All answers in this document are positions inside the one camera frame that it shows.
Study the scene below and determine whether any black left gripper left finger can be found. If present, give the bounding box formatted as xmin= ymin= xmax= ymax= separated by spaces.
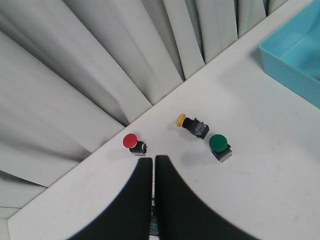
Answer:
xmin=70 ymin=157 xmax=153 ymax=240

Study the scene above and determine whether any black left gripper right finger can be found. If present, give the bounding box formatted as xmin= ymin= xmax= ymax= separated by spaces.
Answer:
xmin=154 ymin=155 xmax=255 ymax=240

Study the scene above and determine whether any light blue plastic box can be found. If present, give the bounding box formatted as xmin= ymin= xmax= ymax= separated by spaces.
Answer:
xmin=259 ymin=0 xmax=320 ymax=107

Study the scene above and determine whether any lying green push button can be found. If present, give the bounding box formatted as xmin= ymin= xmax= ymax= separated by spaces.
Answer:
xmin=149 ymin=197 xmax=159 ymax=237

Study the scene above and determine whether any far red push button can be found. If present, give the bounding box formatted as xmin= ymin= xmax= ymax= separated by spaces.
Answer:
xmin=122 ymin=133 xmax=148 ymax=157

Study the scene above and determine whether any upright green push button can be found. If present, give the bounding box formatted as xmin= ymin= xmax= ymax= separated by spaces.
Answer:
xmin=209 ymin=134 xmax=232 ymax=163

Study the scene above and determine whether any lying yellow push button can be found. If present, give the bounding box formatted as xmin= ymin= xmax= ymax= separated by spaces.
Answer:
xmin=176 ymin=113 xmax=210 ymax=140

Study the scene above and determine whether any grey pleated curtain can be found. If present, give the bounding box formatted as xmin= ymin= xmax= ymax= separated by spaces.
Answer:
xmin=0 ymin=0 xmax=283 ymax=218

